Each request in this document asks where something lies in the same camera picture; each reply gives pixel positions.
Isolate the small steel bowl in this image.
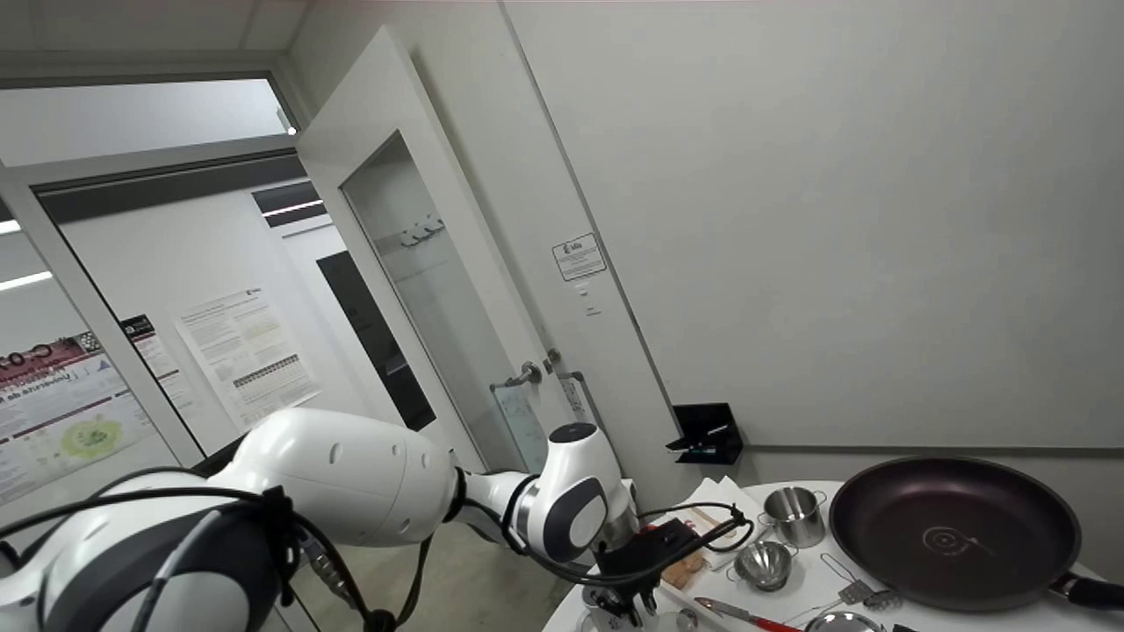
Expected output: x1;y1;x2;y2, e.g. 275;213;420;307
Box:
729;539;798;595

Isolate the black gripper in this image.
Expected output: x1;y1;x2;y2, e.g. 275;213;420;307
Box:
588;520;706;627

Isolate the dark frying pan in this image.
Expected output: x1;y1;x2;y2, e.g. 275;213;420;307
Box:
824;455;1124;617

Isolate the black box on wall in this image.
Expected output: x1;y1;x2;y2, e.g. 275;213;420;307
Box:
663;402;747;466

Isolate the small metal scoop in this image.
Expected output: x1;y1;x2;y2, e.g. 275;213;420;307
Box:
818;549;905;610

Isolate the white bordered door sticker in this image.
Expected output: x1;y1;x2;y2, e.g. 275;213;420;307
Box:
549;230;610;285

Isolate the metal door handle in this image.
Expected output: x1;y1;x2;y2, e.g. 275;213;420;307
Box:
487;348;566;396

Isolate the white napkin stack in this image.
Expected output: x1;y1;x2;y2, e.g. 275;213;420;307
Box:
670;476;768;565

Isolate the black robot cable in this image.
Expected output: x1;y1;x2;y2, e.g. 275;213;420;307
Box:
0;466;757;632

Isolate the steel cup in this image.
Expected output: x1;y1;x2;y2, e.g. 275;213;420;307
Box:
761;486;830;550

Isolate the metal hook rack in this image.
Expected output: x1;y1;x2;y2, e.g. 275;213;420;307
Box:
388;218;449;258

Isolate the white paper notice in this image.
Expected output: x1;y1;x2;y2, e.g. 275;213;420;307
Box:
173;285;322;426

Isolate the poster with red header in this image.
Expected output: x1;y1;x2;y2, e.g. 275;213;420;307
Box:
0;332;180;505

